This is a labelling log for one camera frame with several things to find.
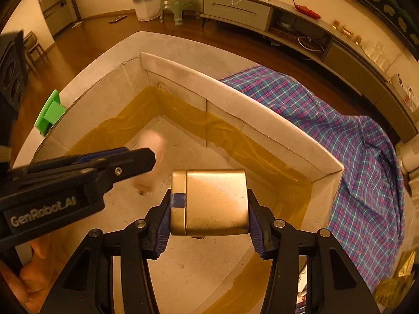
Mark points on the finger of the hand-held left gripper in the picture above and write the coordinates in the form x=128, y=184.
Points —
x=88, y=157
x=131, y=163

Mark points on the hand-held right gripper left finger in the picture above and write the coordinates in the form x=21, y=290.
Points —
x=163, y=227

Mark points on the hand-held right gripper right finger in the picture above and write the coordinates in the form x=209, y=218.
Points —
x=257, y=232

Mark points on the pale pink soft object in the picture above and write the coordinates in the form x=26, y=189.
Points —
x=152, y=140

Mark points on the rounded metal tin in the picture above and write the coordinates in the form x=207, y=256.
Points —
x=216, y=202

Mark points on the white cardboard box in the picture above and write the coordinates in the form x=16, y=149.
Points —
x=262, y=121

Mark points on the white tray with small items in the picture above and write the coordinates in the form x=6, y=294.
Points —
x=404, y=91

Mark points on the person's left hand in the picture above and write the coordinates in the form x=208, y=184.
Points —
x=36, y=278

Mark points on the green plastic clip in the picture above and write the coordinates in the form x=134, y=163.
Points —
x=49, y=113

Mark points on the wooden chair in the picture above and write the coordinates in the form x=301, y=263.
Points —
x=32, y=49

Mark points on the blue plaid shirt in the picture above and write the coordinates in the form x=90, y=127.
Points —
x=343, y=137

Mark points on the flat dark item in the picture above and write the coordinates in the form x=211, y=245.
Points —
x=118, y=19

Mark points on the gold foil bag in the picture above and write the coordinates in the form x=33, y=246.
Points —
x=392, y=287

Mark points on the tall wardrobe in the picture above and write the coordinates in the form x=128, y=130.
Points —
x=57, y=5

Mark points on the long grey media cabinet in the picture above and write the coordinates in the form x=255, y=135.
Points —
x=239, y=9

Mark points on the clear glass cups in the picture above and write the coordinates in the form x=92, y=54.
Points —
x=373, y=50

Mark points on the gold ornaments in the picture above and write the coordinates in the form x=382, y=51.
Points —
x=347, y=32

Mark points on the red dish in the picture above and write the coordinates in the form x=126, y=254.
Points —
x=307, y=10

